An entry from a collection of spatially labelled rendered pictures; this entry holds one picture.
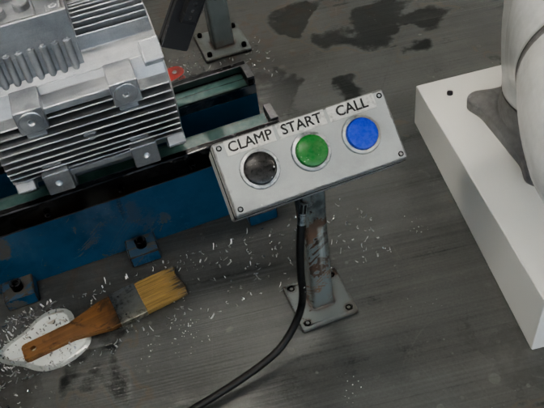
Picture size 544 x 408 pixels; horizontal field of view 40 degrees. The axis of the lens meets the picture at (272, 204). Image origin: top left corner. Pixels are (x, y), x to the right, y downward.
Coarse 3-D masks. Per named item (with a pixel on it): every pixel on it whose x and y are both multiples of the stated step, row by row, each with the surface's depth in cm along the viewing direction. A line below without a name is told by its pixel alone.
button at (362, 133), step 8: (360, 120) 68; (368, 120) 68; (352, 128) 68; (360, 128) 68; (368, 128) 68; (376, 128) 68; (352, 136) 68; (360, 136) 68; (368, 136) 68; (376, 136) 68; (352, 144) 68; (360, 144) 68; (368, 144) 68
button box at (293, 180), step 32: (384, 96) 69; (288, 128) 68; (320, 128) 68; (384, 128) 69; (224, 160) 67; (288, 160) 67; (352, 160) 68; (384, 160) 68; (224, 192) 68; (256, 192) 67; (288, 192) 67
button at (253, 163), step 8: (256, 152) 66; (264, 152) 66; (248, 160) 66; (256, 160) 66; (264, 160) 66; (272, 160) 66; (248, 168) 66; (256, 168) 66; (264, 168) 66; (272, 168) 66; (248, 176) 66; (256, 176) 66; (264, 176) 66; (272, 176) 66; (256, 184) 66; (264, 184) 66
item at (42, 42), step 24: (0, 0) 81; (24, 0) 77; (48, 0) 81; (0, 24) 73; (24, 24) 73; (48, 24) 74; (72, 24) 78; (0, 48) 74; (24, 48) 75; (48, 48) 76; (72, 48) 77; (0, 72) 76; (24, 72) 76; (48, 72) 78
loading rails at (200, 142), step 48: (192, 96) 98; (240, 96) 99; (192, 144) 92; (0, 192) 96; (48, 192) 89; (96, 192) 88; (144, 192) 91; (192, 192) 94; (0, 240) 88; (48, 240) 91; (96, 240) 94; (144, 240) 94; (0, 288) 94
